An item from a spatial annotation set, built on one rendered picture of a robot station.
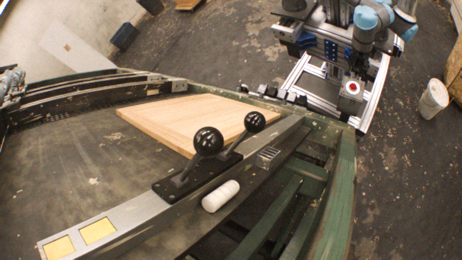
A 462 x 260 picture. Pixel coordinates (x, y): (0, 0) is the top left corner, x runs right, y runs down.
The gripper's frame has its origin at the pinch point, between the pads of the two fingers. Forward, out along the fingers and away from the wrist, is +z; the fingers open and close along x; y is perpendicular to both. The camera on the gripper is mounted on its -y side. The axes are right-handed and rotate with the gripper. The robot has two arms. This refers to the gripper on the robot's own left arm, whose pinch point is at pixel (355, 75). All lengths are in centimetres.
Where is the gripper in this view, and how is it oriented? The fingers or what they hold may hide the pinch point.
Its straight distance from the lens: 87.5
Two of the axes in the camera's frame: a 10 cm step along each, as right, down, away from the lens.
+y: -4.3, 8.9, -1.7
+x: 8.2, 3.1, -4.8
